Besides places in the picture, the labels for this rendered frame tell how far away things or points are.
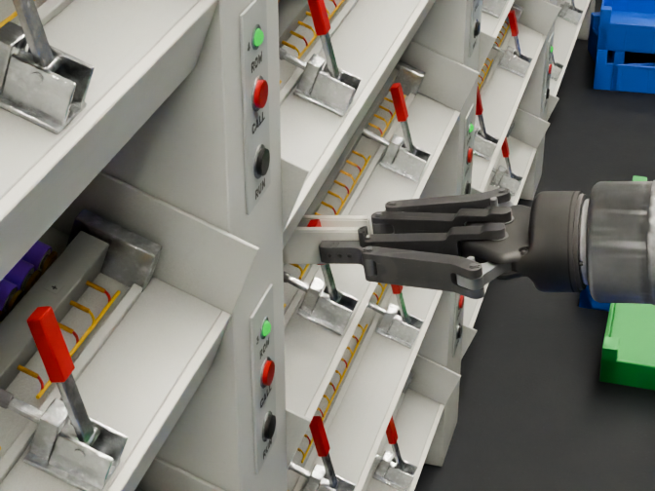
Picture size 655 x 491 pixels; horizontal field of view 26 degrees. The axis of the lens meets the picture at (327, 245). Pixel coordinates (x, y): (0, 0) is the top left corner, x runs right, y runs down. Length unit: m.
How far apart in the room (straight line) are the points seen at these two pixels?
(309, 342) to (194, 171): 0.36
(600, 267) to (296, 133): 0.23
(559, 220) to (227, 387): 0.30
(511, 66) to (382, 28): 0.89
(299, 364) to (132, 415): 0.37
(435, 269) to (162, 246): 0.28
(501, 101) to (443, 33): 0.51
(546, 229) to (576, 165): 1.44
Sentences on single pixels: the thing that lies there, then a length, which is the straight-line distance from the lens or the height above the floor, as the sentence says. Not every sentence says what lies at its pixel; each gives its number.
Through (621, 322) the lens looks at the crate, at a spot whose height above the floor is 0.04.
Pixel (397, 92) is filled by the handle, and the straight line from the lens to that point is 1.33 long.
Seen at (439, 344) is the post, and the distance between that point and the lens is 1.66.
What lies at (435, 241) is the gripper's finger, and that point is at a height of 0.59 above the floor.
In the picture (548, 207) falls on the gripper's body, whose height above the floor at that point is 0.63.
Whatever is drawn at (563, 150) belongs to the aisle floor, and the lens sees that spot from 2.51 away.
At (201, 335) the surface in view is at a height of 0.68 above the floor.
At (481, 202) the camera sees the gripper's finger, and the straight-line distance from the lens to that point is 1.11.
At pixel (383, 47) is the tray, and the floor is 0.68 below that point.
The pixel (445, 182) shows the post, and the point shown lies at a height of 0.40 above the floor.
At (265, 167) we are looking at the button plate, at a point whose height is 0.75.
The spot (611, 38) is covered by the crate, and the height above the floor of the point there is 0.10.
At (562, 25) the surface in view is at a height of 0.11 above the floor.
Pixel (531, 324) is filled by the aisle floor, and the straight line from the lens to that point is 2.03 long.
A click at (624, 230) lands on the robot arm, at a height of 0.63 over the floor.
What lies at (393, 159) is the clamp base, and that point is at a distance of 1.36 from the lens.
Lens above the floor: 1.13
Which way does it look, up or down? 31 degrees down
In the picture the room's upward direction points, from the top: straight up
